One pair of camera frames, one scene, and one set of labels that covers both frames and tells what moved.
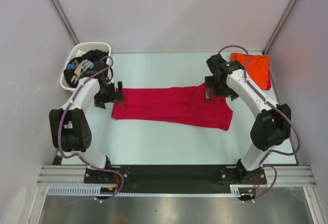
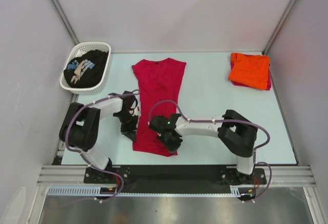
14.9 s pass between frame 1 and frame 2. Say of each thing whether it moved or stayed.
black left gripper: moved
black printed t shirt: stayed
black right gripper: moved
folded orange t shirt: stayed
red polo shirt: moved
